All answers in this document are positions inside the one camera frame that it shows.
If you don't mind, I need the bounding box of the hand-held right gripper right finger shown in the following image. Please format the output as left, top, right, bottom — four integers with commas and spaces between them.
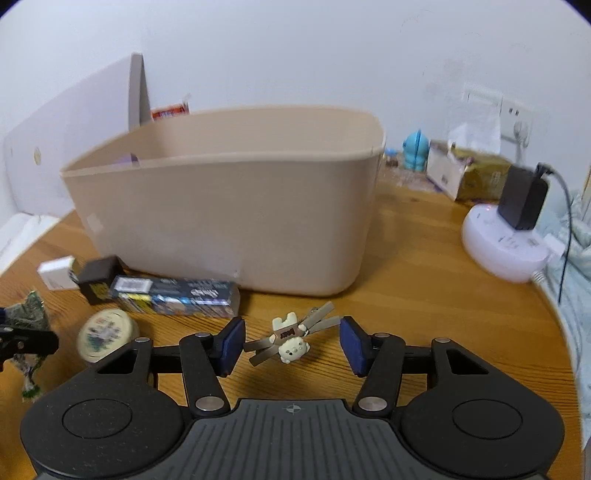
340, 317, 492, 418

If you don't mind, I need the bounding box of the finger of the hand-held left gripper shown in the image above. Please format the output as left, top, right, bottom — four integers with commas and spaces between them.
0, 307, 60, 372

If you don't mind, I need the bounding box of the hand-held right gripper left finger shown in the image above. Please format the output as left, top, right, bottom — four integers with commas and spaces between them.
92, 317, 245, 418

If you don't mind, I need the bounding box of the bear hair clip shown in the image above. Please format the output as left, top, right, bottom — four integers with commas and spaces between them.
243, 301, 336, 367

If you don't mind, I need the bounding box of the beige plastic storage bin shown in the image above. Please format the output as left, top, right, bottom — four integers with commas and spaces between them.
60, 107, 387, 297

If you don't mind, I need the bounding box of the green foil packet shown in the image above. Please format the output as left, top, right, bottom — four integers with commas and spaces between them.
0, 291, 52, 402

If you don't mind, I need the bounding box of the dark printed flat box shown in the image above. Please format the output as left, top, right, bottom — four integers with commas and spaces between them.
112, 275, 242, 319

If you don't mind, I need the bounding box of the small white box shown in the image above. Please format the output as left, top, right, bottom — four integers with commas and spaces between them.
38, 257, 80, 291

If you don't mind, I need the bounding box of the black charger block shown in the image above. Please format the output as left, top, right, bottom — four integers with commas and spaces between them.
76, 257, 125, 305

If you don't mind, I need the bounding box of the white round power strip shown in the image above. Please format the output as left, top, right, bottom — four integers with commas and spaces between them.
462, 203, 555, 283

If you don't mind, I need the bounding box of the white printed box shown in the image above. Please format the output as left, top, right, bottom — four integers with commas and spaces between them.
426, 142, 467, 200

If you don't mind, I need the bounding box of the blue toy figure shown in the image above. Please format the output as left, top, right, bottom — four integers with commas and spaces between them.
403, 129, 431, 172

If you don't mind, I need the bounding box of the white cardboard panel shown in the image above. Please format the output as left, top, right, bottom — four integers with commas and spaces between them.
4, 52, 151, 217

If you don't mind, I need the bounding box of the yellow tissue box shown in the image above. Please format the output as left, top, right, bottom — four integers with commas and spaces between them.
450, 150, 513, 202

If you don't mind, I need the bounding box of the white plug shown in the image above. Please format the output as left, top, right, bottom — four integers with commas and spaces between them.
542, 233, 566, 261

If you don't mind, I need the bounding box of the black power adapter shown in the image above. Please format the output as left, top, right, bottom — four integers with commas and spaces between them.
498, 165, 550, 230

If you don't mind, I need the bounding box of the light blue cloth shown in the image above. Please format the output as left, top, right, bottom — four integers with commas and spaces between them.
536, 189, 591, 374

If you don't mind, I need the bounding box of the red and white box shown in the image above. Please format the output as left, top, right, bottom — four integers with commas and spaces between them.
151, 95, 191, 121

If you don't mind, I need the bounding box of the clear plastic bag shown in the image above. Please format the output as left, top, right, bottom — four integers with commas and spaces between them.
445, 83, 504, 158

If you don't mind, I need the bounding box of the grey cable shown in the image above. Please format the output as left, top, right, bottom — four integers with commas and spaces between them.
536, 161, 575, 303

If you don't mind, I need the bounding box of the white wall socket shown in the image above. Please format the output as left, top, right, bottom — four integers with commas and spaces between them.
501, 98, 534, 144

